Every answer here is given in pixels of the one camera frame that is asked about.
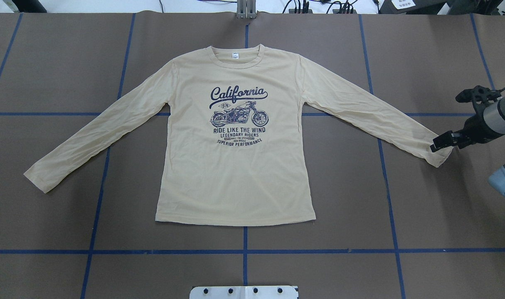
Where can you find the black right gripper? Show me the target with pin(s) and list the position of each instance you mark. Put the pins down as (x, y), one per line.
(475, 128)

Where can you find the beige long-sleeve printed shirt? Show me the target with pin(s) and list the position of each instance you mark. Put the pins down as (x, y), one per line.
(234, 154)

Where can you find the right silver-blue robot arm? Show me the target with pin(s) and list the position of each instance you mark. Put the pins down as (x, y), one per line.
(494, 117)

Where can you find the dark equipment box top right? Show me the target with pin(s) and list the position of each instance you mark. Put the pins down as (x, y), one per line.
(432, 7)

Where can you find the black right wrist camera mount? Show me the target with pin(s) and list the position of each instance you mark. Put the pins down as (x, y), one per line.
(480, 97)

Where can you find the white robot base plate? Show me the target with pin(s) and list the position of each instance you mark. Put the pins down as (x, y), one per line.
(245, 292)

